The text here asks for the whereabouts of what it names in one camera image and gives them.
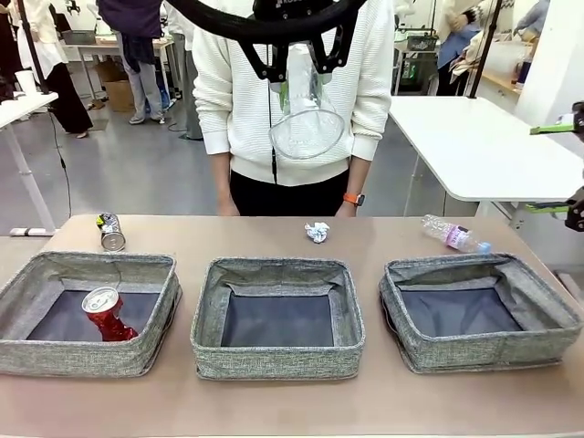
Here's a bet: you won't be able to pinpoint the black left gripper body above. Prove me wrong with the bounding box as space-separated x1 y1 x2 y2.
253 0 339 26

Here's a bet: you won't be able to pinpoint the clear plastic cup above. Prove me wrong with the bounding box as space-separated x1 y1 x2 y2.
268 43 346 161

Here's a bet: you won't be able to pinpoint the plastic bottle with pink label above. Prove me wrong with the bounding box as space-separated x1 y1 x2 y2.
420 214 493 255

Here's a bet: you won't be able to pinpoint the white paper ball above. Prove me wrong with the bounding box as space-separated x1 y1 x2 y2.
304 221 332 245

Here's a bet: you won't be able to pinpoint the crushed black drink can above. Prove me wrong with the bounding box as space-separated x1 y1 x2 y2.
95 212 128 252

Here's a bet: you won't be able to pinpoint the crushed red drink can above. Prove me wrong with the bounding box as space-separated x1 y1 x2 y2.
80 287 140 342

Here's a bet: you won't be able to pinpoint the person's left forearm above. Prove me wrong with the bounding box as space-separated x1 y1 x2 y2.
349 90 393 197

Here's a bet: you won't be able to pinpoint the person's right forearm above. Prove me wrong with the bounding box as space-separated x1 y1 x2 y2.
193 90 232 204

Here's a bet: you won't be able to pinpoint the white knit zip sweater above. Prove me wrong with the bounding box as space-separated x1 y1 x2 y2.
191 0 394 187

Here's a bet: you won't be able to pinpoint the bystander in light blue jacket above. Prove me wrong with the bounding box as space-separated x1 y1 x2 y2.
510 0 553 37

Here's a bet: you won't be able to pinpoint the black stand pole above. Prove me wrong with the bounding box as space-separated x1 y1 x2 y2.
16 0 50 96
468 0 503 99

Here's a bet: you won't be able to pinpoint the bystander in blue shirt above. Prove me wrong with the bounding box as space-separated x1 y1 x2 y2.
435 0 485 97

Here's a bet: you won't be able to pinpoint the large white desk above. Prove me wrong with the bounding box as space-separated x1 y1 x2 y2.
387 95 584 229

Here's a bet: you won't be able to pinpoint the bystander in dark blue top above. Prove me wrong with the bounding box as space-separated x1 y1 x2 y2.
97 0 166 125

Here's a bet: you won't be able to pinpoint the black trousers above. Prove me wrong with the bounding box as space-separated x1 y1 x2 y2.
229 166 352 217

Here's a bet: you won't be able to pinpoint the brown cardboard box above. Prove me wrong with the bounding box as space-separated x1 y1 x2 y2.
103 79 137 113

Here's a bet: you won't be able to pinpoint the grey fabric basket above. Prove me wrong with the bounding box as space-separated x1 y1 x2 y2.
0 250 183 379
190 256 367 381
378 253 584 375

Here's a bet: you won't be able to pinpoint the wooden top work table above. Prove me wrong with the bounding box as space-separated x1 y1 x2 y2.
58 37 177 104

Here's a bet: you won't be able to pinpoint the bystander in cream jacket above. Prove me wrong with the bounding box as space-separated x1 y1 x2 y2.
0 0 95 140

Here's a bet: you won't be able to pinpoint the white paper cup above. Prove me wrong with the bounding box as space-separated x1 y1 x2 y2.
15 69 37 96

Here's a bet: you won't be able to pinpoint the black left arm cable sleeve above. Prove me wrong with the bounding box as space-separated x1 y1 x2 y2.
166 0 369 45

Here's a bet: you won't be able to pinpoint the thin black hanging cable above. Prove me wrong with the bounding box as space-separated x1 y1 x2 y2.
48 107 74 218

